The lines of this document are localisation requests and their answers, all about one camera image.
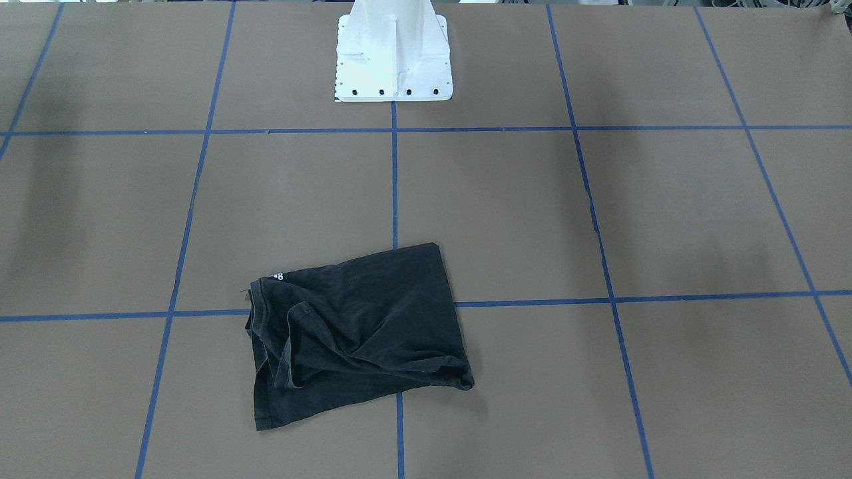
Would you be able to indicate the black graphic t-shirt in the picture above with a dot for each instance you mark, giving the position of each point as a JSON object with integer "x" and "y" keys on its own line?
{"x": 347, "y": 333}

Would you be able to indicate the brown paper table cover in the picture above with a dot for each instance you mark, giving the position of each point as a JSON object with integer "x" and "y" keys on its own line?
{"x": 644, "y": 214}

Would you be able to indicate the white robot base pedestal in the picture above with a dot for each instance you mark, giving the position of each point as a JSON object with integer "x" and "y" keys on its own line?
{"x": 393, "y": 51}

